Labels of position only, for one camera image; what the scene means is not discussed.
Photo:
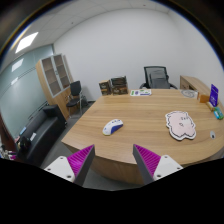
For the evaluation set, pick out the round wooden desk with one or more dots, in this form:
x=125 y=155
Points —
x=144 y=124

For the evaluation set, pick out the round patterned coaster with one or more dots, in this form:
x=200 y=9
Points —
x=189 y=93

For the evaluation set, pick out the wooden glass-door cabinet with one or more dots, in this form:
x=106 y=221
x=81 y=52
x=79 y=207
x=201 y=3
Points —
x=55 y=81

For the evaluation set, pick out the small brown cardboard box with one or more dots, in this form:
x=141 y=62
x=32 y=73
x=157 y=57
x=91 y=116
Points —
x=105 y=87

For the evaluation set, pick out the small wooden block holder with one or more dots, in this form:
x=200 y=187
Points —
x=204 y=98

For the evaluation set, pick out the white and blue computer mouse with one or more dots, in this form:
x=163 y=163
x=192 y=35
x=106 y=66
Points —
x=112 y=126

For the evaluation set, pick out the black leather sofa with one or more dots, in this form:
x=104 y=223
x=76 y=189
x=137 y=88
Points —
x=40 y=135

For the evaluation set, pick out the teal small box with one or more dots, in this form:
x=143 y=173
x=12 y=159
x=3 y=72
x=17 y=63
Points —
x=218 y=113

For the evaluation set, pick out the rectangular ceiling light panel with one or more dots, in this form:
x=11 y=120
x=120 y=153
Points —
x=26 y=42

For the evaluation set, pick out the purple standing sign card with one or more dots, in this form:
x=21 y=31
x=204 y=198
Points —
x=214 y=96

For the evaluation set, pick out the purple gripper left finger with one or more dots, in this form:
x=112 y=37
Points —
x=73 y=168

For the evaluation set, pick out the black visitor chair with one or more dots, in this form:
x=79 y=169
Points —
x=76 y=96

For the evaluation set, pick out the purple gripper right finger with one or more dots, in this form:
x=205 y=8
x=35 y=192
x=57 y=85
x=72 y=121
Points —
x=152 y=166

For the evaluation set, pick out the low wooden side cabinet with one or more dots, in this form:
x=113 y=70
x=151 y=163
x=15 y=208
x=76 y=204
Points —
x=192 y=83

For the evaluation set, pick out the black mesh office chair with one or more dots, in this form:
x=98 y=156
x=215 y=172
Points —
x=156 y=77

